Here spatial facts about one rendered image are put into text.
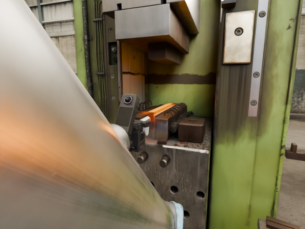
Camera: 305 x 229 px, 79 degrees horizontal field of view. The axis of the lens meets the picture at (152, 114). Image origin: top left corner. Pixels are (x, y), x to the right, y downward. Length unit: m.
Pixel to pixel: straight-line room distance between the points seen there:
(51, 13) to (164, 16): 9.11
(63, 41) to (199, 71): 8.04
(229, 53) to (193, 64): 0.40
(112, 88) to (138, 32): 0.32
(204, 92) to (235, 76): 0.37
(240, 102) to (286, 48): 0.22
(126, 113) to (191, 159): 0.26
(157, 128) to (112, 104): 0.32
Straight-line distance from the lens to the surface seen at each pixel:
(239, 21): 0.76
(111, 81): 0.89
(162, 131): 0.66
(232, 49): 0.74
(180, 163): 0.62
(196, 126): 0.63
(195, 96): 1.10
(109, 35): 0.92
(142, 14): 0.70
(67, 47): 8.71
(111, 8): 0.76
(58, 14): 9.41
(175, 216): 0.36
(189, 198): 0.67
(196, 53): 1.11
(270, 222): 0.74
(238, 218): 0.94
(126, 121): 0.48
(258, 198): 0.91
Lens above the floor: 1.12
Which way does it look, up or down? 10 degrees down
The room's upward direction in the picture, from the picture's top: straight up
